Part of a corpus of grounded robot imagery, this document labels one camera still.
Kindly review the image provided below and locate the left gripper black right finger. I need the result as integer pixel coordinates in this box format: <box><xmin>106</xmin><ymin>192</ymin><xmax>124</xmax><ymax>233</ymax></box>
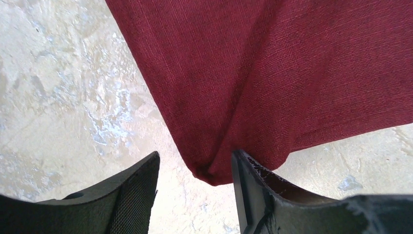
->
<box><xmin>231</xmin><ymin>150</ymin><xmax>413</xmax><ymax>234</ymax></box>

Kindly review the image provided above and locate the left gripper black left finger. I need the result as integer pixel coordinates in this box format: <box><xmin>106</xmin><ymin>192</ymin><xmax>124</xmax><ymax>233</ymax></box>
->
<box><xmin>0</xmin><ymin>152</ymin><xmax>160</xmax><ymax>234</ymax></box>

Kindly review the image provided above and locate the dark red cloth napkin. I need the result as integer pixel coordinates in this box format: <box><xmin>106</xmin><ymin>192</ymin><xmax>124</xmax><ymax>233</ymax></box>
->
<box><xmin>107</xmin><ymin>0</ymin><xmax>413</xmax><ymax>186</ymax></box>

